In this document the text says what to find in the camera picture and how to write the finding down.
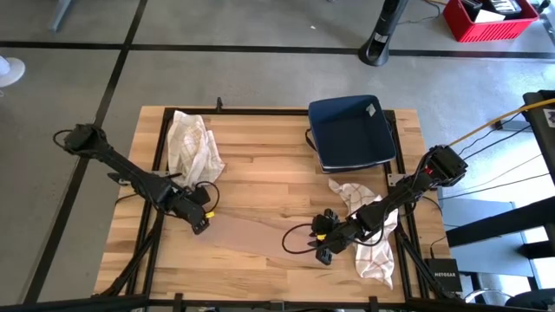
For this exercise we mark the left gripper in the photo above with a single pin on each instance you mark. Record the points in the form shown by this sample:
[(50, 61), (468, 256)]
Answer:
[(188, 212)]

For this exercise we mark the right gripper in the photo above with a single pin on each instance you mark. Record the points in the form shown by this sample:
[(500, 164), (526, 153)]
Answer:
[(342, 238)]

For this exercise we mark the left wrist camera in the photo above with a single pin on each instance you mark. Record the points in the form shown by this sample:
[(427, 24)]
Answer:
[(199, 196)]

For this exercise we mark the white red-checked towel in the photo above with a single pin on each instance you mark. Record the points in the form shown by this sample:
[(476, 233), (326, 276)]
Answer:
[(373, 264)]

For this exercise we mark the black equipment cabinet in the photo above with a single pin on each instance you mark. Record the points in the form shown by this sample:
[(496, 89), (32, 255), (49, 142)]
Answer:
[(542, 143)]

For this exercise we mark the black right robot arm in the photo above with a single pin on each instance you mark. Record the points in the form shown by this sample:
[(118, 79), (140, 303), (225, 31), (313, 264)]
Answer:
[(403, 190)]

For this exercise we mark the small grey camera box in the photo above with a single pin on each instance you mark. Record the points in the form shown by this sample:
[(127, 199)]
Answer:
[(276, 305)]

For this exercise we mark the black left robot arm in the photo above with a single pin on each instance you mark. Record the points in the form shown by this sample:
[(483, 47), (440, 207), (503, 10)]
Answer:
[(130, 173)]

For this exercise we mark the white flat box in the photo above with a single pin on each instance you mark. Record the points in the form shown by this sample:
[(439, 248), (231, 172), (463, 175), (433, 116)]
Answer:
[(490, 16)]

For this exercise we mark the black table frame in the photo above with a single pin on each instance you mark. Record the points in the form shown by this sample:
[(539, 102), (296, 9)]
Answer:
[(260, 111)]

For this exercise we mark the white round base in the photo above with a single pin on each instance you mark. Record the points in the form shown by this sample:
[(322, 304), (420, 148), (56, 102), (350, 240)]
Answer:
[(11, 71)]

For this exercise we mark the red plastic crate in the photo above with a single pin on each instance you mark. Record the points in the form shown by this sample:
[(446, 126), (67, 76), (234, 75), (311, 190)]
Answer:
[(490, 32)]

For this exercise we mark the black desk bar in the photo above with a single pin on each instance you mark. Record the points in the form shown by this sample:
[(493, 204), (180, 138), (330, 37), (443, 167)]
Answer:
[(498, 225)]

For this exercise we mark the navy fabric basket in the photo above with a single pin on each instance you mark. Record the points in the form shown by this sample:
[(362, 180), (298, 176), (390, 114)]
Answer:
[(351, 130)]

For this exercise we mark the grey metal leg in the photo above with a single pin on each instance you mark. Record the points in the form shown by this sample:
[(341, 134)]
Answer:
[(60, 15)]

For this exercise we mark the black Netgear router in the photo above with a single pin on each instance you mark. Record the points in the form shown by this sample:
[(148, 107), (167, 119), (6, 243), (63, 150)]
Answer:
[(442, 275)]

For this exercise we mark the white beige-checked towel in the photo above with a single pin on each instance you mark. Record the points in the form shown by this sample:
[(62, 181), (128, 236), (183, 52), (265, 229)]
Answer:
[(191, 147)]

